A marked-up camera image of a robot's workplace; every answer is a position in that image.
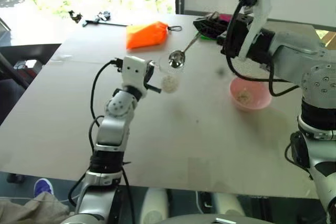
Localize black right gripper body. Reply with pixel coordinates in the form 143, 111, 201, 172
220, 14, 255, 58

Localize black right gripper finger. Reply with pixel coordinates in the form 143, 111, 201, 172
200, 30, 228, 46
193, 18, 229, 33

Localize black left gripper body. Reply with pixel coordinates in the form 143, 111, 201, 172
143, 61, 156, 90

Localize glass mug with oatmeal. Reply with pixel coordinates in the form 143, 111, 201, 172
156, 55, 186, 94

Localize silver metal spoon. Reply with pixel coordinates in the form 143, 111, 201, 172
168, 31, 201, 69

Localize pink bowl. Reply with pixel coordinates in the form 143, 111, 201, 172
229, 77, 272, 112

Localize black rod tool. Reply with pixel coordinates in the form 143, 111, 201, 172
82, 10, 128, 28

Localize small black clamp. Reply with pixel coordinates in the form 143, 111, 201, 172
68, 10, 82, 24

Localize black chair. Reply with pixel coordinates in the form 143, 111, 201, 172
0, 17, 62, 126

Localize blue shoe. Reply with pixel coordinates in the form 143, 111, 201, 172
34, 178, 55, 198

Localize beige cloth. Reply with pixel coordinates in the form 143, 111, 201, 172
0, 191, 71, 224

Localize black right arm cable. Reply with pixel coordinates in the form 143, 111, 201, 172
225, 0, 300, 98

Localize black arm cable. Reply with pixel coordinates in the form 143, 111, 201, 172
88, 59, 124, 156
225, 0, 300, 98

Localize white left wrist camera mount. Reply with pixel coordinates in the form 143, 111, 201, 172
121, 56, 151, 97

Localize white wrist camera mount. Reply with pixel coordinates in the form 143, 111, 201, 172
121, 56, 151, 97
240, 0, 271, 59

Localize orange drawstring bag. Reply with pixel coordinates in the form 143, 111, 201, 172
125, 21, 183, 50

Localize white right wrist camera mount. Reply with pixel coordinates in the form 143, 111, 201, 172
240, 0, 271, 59

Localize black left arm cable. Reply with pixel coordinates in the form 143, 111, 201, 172
88, 59, 124, 156

